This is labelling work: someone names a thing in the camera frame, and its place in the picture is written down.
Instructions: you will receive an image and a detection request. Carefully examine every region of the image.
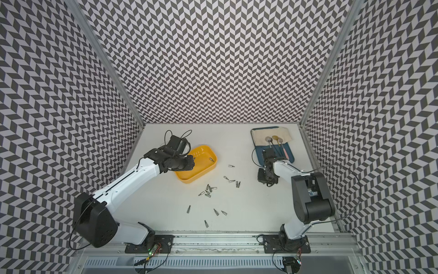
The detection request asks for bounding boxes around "beige folded cloth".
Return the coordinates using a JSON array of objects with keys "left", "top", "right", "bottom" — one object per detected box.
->
[{"left": 251, "top": 127, "right": 292, "bottom": 146}]

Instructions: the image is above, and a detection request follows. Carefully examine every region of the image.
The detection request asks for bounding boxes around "gold spoon green handle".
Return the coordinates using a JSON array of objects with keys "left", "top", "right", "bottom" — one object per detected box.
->
[{"left": 272, "top": 135, "right": 280, "bottom": 149}]

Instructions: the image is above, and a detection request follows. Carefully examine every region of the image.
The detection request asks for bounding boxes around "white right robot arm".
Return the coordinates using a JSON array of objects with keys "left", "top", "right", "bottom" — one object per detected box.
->
[{"left": 257, "top": 148, "right": 335, "bottom": 252}]

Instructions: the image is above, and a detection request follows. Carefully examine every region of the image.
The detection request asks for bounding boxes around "white handled spoon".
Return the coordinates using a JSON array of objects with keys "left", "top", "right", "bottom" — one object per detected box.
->
[{"left": 265, "top": 137, "right": 273, "bottom": 148}]

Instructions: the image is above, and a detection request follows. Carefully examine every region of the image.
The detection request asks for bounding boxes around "aluminium corner post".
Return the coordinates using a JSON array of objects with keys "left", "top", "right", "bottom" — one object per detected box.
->
[
  {"left": 65, "top": 0, "right": 145, "bottom": 128},
  {"left": 300, "top": 0, "right": 365, "bottom": 127}
]

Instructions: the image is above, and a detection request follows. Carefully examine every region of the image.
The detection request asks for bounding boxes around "aluminium corner post left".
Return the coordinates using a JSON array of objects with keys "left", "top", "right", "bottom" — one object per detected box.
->
[{"left": 65, "top": 0, "right": 145, "bottom": 128}]

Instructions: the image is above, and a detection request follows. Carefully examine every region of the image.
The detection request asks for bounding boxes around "aluminium corner post right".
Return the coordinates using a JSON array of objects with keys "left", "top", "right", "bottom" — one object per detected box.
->
[{"left": 300, "top": 0, "right": 365, "bottom": 127}]

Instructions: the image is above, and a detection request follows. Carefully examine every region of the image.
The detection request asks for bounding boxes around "teal plastic tray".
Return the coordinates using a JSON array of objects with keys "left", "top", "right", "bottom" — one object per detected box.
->
[{"left": 252, "top": 126, "right": 295, "bottom": 166}]

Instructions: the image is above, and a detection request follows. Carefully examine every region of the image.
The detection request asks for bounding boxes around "pink handled spoon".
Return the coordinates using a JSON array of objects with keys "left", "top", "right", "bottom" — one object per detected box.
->
[{"left": 278, "top": 138, "right": 290, "bottom": 160}]

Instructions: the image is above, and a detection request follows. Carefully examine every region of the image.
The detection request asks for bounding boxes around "yellow plastic storage box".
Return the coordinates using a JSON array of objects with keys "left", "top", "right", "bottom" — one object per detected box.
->
[{"left": 175, "top": 145, "right": 217, "bottom": 184}]

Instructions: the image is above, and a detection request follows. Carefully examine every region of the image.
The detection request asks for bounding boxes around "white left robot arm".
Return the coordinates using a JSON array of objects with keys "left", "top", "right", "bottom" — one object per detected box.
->
[{"left": 73, "top": 130, "right": 195, "bottom": 250}]

